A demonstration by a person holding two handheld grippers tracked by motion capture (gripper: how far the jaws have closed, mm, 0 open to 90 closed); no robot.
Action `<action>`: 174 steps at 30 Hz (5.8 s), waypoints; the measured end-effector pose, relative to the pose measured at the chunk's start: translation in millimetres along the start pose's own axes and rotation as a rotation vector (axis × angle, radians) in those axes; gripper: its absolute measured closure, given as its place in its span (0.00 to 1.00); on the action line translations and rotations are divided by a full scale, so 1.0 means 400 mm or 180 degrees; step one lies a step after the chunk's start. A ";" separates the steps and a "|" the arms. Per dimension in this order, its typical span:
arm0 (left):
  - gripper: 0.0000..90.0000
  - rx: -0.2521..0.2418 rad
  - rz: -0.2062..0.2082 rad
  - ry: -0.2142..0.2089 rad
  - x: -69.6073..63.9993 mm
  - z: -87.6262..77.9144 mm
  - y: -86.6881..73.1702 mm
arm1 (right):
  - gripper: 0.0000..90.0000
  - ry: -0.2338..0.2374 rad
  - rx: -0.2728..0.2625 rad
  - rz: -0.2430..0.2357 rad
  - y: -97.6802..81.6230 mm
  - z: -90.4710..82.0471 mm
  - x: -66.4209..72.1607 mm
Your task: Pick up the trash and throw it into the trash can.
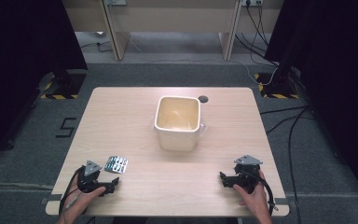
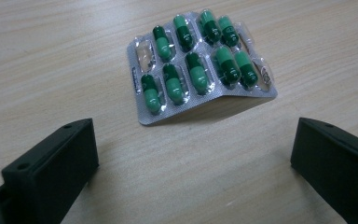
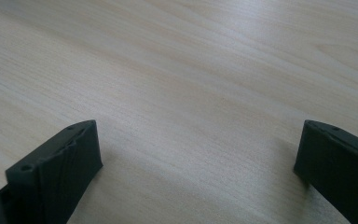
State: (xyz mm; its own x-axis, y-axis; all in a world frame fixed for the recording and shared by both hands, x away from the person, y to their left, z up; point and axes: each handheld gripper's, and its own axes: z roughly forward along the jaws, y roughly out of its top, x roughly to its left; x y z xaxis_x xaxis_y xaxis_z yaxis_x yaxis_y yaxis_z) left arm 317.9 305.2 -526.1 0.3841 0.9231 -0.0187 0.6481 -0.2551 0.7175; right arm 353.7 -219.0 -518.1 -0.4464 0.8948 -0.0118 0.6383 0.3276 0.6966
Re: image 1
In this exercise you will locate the person's left hand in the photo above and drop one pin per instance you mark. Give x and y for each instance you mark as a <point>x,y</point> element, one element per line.
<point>77,202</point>

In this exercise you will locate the black stand base hazard tape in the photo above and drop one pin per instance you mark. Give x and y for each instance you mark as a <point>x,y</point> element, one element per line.
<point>279,90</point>
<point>65,88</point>

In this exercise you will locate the silver pill blister pack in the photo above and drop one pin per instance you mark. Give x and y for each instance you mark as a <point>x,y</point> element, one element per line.
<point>116,164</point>

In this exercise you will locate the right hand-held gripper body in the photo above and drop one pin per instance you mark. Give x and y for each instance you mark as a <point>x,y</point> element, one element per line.
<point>246,176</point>

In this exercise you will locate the person's right hand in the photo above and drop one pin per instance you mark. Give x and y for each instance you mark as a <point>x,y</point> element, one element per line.
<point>258,199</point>

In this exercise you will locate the black curtain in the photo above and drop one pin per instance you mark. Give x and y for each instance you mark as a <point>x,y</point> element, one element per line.
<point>18,62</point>
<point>338,77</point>

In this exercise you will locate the white square plastic bin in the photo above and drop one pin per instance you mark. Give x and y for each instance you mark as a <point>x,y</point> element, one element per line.
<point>177,137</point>

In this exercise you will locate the white wall power strip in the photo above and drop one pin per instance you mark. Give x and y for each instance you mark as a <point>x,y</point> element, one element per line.
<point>252,2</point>

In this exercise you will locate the beige wooden desk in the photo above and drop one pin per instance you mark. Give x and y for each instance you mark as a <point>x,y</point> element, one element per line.
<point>174,18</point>

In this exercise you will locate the small white floor object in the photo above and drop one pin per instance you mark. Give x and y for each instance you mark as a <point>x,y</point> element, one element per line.
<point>99,33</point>

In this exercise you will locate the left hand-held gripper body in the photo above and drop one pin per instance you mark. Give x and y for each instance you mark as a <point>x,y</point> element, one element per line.
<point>88,182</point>

